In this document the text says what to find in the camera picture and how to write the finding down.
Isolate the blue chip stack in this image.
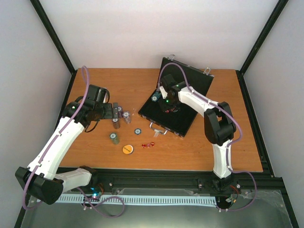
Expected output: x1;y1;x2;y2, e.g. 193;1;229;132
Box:
151;91;162;102

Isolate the black poker set case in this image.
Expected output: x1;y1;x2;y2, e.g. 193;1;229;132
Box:
138;57;214;137

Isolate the single blue poker chip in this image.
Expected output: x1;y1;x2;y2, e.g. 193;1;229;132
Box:
134;128;142;135

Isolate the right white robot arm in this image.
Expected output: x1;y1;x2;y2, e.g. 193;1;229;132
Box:
157;75;237;192

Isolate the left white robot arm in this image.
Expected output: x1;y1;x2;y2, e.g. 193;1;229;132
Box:
15;85;117;205

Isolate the purple chip stack rear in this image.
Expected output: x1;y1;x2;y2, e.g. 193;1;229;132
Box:
117;106;124;118

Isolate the purple chip stack right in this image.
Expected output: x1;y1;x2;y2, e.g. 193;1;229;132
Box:
123;111;131;124

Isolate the green chip stack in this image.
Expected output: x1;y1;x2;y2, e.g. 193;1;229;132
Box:
109;133;120;145

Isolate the orange big blind button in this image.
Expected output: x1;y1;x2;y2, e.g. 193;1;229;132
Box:
123;145;133;154

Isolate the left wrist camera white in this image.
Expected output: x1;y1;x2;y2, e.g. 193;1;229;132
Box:
103;88;110;103

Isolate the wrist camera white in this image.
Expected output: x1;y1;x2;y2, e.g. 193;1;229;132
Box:
159;86;168;99
103;88;110;103

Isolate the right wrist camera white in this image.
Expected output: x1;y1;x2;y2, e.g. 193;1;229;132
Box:
159;86;168;99

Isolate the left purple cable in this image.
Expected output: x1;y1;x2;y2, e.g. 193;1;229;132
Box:
21;65;125;218

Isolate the purple cable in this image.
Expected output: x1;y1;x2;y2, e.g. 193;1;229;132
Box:
158;62;257;212
21;65;125;218

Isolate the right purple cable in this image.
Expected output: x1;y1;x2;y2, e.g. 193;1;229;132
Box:
158;62;257;212

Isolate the light blue slotted cable duct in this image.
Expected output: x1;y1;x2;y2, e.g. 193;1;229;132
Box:
58;194;217;207

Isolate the black aluminium frame rail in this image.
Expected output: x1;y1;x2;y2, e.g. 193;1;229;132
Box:
57;167;285;198

